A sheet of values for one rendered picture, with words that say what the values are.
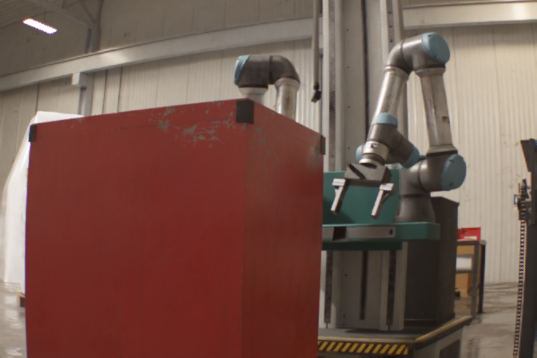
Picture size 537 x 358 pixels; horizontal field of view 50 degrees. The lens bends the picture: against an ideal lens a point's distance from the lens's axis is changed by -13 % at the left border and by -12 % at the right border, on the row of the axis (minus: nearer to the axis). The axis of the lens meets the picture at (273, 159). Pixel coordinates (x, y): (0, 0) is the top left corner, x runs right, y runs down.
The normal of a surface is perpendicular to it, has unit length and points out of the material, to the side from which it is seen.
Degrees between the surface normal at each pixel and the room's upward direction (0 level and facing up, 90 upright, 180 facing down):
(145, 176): 90
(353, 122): 90
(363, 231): 90
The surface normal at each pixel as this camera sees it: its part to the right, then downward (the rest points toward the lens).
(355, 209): -0.49, -0.15
